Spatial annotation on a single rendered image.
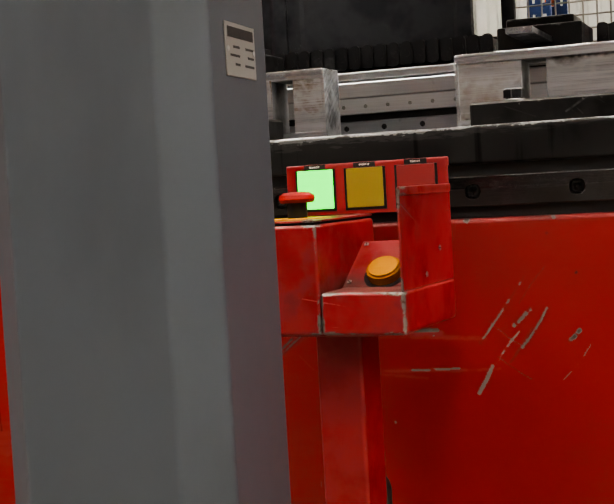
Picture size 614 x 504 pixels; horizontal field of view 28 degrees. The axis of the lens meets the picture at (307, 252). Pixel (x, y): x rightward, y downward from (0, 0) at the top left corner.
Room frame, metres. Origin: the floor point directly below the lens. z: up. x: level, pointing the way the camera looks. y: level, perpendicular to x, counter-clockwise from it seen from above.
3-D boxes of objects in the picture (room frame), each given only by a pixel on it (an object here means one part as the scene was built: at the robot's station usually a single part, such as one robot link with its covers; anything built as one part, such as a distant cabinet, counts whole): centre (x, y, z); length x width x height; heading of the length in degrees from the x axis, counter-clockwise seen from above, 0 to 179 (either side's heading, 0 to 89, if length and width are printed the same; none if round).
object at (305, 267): (1.36, -0.04, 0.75); 0.20 x 0.16 x 0.18; 65
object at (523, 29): (1.75, -0.33, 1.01); 0.26 x 0.12 x 0.05; 159
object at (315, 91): (1.75, 0.14, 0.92); 0.39 x 0.06 x 0.10; 69
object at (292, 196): (1.38, 0.01, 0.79); 0.04 x 0.04 x 0.04
